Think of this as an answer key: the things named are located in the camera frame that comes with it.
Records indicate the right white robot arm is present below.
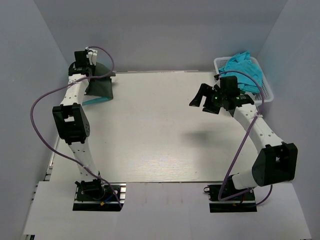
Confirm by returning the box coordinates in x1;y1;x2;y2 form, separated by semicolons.
189;76;298;200

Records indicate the turquoise t shirt in basket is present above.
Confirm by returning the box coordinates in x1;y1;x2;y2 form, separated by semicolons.
219;51;263;94

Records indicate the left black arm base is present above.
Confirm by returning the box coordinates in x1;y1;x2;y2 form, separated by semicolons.
72;179;127;212

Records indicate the folded turquoise t shirt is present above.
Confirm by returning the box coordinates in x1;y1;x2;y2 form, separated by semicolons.
82;97;112;106

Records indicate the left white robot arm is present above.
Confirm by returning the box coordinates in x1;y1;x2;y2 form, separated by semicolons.
52;47;100;184

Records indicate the dark grey t shirt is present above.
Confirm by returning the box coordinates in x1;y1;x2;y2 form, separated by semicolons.
85;62;116;100

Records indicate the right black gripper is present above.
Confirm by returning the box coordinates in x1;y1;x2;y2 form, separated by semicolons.
189;83;227;115

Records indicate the white plastic laundry basket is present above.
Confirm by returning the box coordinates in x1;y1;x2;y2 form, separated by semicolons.
213;56;274;107

